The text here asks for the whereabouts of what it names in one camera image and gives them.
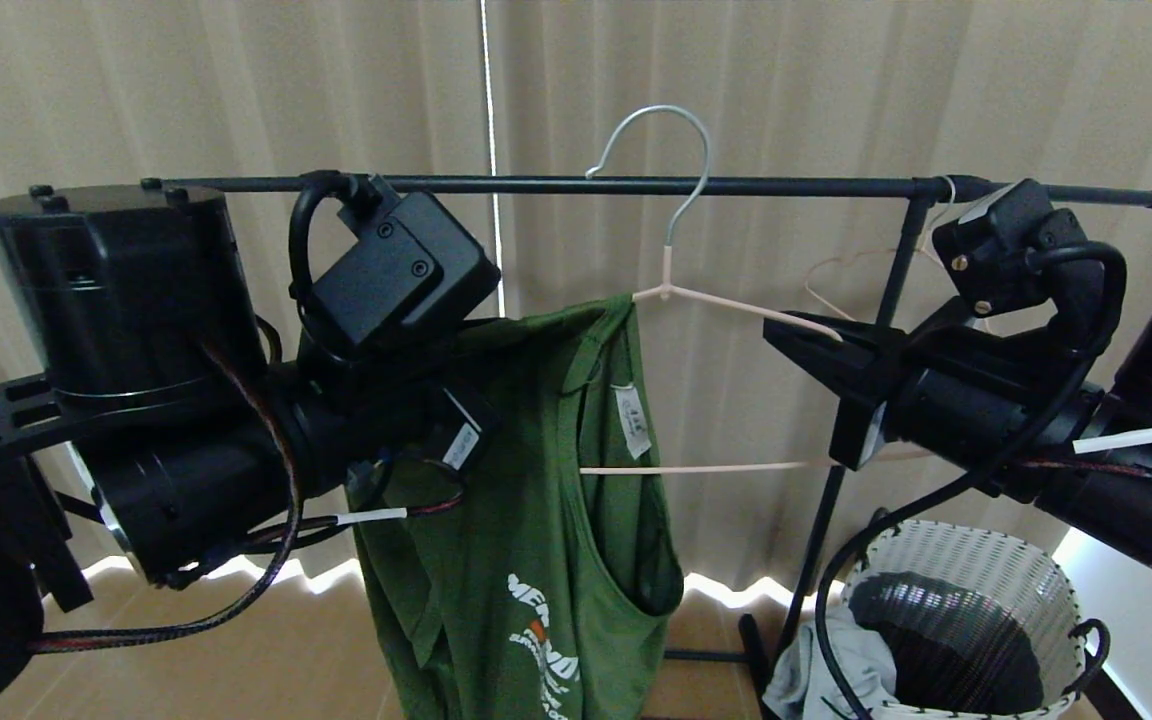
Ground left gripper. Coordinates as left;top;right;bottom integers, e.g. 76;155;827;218
96;340;499;591

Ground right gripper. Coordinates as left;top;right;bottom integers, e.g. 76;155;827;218
829;300;1152;593

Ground pink clothes hanger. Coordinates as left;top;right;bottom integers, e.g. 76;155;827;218
581;105;937;477
804;177;997;333

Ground green printed t-shirt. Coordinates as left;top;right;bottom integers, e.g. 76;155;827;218
351;295;685;720

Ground white laundry basket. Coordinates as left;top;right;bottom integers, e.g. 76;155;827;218
841;508;1113;720

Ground black clothes rack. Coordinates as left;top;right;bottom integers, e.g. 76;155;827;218
141;172;1152;720

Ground pale grey shorts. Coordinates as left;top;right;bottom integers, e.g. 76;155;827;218
764;603;899;720

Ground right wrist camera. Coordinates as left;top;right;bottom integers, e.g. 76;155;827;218
931;180;1107;353

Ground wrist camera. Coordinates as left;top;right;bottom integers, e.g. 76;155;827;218
311;178;503;363
931;180;1107;353

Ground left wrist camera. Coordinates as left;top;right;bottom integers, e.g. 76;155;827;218
311;178;503;363

